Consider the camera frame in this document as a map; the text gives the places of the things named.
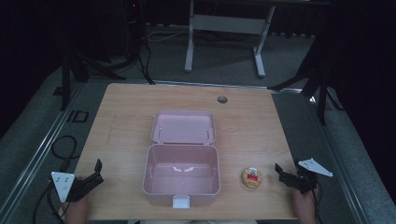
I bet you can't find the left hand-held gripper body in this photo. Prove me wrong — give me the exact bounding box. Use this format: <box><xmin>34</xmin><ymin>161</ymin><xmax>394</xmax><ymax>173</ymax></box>
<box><xmin>50</xmin><ymin>171</ymin><xmax>101</xmax><ymax>203</ymax></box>

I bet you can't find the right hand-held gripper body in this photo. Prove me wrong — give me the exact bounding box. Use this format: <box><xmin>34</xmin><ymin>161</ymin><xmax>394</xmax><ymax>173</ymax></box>
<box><xmin>283</xmin><ymin>158</ymin><xmax>333</xmax><ymax>195</ymax></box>

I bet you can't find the round yellow snack packet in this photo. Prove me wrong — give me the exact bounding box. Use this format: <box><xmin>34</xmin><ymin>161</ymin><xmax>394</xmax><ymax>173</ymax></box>
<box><xmin>240</xmin><ymin>166</ymin><xmax>263</xmax><ymax>189</ymax></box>

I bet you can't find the pink plastic storage box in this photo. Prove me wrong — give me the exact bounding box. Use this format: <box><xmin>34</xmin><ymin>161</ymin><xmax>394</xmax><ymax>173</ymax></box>
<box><xmin>142</xmin><ymin>109</ymin><xmax>221</xmax><ymax>210</ymax></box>

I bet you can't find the person's left hand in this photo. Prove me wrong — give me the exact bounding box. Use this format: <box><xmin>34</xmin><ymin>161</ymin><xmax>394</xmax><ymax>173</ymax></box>
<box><xmin>64</xmin><ymin>193</ymin><xmax>90</xmax><ymax>220</ymax></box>

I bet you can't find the person's right hand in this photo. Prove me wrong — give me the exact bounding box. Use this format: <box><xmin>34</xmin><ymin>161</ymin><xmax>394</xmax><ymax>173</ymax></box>
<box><xmin>291</xmin><ymin>188</ymin><xmax>318</xmax><ymax>218</ymax></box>

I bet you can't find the black tripod stand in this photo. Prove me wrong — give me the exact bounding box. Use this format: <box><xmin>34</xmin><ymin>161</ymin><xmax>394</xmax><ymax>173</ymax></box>
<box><xmin>53</xmin><ymin>46</ymin><xmax>138</xmax><ymax>112</ymax></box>
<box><xmin>268</xmin><ymin>29</ymin><xmax>346</xmax><ymax>126</ymax></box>

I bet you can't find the dark equipment rack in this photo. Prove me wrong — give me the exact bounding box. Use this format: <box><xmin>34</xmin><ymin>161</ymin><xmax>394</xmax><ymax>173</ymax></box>
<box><xmin>121</xmin><ymin>0</ymin><xmax>147</xmax><ymax>60</ymax></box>

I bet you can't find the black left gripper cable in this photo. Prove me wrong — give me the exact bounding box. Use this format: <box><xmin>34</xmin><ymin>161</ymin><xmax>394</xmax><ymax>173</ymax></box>
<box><xmin>32</xmin><ymin>181</ymin><xmax>68</xmax><ymax>224</ymax></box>

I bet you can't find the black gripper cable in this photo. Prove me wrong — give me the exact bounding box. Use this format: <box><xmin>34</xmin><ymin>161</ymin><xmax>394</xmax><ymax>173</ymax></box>
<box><xmin>32</xmin><ymin>181</ymin><xmax>68</xmax><ymax>224</ymax></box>
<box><xmin>310</xmin><ymin>181</ymin><xmax>322</xmax><ymax>224</ymax></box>

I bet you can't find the metal floor rail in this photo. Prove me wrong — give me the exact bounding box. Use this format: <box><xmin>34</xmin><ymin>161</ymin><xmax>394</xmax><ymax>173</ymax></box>
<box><xmin>148</xmin><ymin>79</ymin><xmax>304</xmax><ymax>93</ymax></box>
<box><xmin>306</xmin><ymin>90</ymin><xmax>372</xmax><ymax>224</ymax></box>
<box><xmin>0</xmin><ymin>81</ymin><xmax>87</xmax><ymax>216</ymax></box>

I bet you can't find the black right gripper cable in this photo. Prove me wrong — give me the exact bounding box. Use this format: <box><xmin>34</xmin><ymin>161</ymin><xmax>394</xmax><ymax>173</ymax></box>
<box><xmin>310</xmin><ymin>181</ymin><xmax>322</xmax><ymax>224</ymax></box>

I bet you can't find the black looped floor cable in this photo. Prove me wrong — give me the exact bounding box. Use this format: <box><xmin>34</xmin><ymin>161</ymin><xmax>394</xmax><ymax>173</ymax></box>
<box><xmin>50</xmin><ymin>135</ymin><xmax>79</xmax><ymax>173</ymax></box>

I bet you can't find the black floor cable bundle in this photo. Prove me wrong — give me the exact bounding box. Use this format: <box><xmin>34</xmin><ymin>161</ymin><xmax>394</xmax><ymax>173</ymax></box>
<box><xmin>135</xmin><ymin>43</ymin><xmax>156</xmax><ymax>86</ymax></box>

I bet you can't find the white floor cable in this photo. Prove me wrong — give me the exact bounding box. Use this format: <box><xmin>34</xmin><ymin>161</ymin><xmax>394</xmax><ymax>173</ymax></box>
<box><xmin>145</xmin><ymin>27</ymin><xmax>191</xmax><ymax>43</ymax></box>

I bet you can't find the white metal desk frame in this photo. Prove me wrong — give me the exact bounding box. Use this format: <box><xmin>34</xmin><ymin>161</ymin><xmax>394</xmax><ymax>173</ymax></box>
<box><xmin>184</xmin><ymin>0</ymin><xmax>276</xmax><ymax>78</ymax></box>

